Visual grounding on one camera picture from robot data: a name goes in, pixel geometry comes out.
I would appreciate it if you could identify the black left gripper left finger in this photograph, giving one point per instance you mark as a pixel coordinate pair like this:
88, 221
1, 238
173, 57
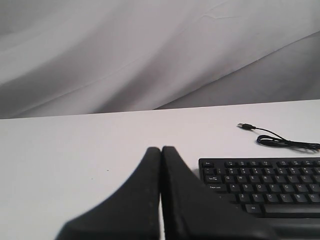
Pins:
130, 213

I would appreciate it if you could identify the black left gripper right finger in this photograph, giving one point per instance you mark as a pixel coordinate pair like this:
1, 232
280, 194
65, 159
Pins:
192, 211

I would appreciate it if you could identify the black Acer keyboard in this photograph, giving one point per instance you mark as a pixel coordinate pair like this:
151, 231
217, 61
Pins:
283, 191

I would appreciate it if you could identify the grey fabric backdrop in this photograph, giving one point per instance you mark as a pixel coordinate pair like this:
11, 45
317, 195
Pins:
72, 57

